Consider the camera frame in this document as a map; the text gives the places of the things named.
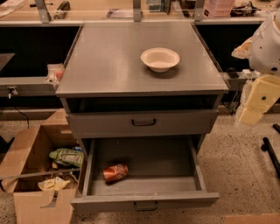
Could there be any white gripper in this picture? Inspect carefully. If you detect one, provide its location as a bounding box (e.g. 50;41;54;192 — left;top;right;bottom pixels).
231;38;280;126

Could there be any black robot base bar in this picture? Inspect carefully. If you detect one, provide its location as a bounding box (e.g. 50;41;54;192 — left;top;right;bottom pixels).
261;137;280;178

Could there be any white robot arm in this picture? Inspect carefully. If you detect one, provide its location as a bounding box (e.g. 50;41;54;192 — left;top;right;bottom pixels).
232;9;280;126

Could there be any grey drawer cabinet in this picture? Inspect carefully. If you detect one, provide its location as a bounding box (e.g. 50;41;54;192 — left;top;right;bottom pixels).
55;21;229;141

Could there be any closed grey upper drawer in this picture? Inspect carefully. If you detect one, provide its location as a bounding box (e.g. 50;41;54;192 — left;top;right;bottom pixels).
67;109;218;138

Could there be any open grey lower drawer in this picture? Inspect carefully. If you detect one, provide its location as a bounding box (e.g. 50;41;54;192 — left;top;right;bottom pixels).
71;136;219;213

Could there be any black adapter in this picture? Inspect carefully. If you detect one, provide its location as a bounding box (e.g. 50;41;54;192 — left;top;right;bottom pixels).
227;67;239;79

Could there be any pink storage box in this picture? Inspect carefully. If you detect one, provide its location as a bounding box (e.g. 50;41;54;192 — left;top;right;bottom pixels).
203;0;235;18

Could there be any white paper bowl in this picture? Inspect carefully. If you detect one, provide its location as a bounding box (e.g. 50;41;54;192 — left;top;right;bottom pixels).
140;47;180;73

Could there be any green snack bag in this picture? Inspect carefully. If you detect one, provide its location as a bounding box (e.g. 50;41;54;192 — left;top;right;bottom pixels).
49;148;84;168

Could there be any small clear container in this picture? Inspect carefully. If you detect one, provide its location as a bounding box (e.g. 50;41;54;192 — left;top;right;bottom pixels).
44;63;65;85

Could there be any yellow snack bag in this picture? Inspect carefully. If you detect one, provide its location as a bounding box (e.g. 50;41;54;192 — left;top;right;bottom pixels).
38;177;70;191

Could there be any cardboard box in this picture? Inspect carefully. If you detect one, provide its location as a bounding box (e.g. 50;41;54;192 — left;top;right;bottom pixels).
0;109;78;224

